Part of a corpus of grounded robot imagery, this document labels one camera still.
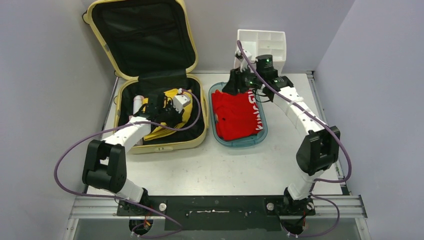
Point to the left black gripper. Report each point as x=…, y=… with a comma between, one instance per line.
x=177, y=118

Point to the white plastic drawer organizer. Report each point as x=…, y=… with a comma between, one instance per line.
x=262, y=42

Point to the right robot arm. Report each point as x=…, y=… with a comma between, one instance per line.
x=319, y=149

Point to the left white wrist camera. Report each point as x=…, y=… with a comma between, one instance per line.
x=183, y=101

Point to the red white striped garment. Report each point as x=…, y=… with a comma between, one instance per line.
x=237, y=116

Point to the yellow garment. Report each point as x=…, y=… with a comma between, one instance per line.
x=160, y=132

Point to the yellow hard-shell suitcase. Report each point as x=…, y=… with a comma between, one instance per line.
x=150, y=45

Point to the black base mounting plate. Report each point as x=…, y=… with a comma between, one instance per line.
x=222, y=212

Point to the teal transparent plastic tray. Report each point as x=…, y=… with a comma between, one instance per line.
x=243, y=142

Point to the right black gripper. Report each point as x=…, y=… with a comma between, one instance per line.
x=234, y=81

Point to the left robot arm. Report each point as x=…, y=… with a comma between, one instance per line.
x=105, y=164

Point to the white cylindrical bottle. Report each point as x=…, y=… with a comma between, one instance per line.
x=137, y=103

